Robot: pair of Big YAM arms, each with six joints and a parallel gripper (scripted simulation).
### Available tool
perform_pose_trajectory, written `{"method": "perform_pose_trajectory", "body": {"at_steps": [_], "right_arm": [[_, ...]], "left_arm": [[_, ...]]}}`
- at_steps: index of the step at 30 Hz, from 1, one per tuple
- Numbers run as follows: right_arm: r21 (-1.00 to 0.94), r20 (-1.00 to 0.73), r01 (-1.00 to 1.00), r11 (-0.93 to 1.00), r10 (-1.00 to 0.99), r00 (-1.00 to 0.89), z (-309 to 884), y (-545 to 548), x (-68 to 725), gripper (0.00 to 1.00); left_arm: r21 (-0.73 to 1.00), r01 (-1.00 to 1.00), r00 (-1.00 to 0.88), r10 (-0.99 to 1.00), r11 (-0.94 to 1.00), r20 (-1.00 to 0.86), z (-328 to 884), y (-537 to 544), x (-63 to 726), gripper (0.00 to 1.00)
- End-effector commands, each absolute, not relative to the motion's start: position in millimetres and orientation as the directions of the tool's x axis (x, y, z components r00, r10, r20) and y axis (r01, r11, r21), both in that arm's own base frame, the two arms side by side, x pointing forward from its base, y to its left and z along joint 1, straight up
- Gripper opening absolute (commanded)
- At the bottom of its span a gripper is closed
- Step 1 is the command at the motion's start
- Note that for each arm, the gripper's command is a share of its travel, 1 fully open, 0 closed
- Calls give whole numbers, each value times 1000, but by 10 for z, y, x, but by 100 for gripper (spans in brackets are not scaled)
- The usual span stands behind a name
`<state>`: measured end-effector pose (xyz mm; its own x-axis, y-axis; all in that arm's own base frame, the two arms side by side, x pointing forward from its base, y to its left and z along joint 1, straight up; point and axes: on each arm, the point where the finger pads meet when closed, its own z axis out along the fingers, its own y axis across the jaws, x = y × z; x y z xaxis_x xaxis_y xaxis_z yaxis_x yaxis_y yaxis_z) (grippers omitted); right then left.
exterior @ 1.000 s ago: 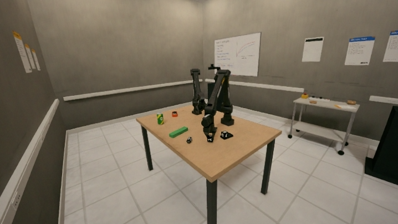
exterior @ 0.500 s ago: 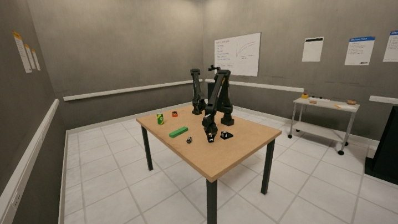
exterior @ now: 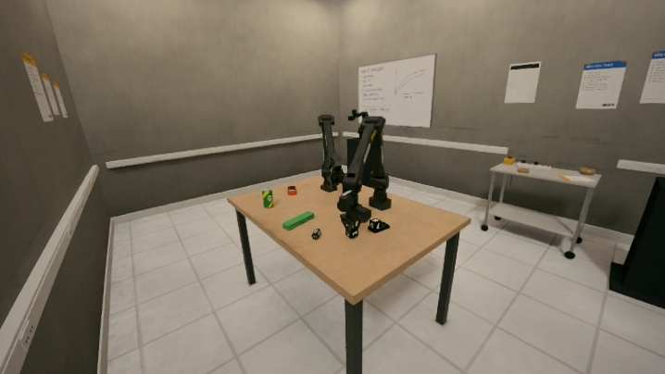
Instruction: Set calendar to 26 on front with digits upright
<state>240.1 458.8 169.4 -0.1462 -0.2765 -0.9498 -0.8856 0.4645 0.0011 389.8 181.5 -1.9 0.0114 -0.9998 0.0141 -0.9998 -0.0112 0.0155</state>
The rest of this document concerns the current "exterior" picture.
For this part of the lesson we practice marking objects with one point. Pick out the green rectangular bar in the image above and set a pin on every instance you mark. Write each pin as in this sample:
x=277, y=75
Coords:
x=296, y=221

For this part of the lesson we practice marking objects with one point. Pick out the green drink can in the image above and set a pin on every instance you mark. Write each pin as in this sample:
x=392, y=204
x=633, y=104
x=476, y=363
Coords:
x=267, y=198

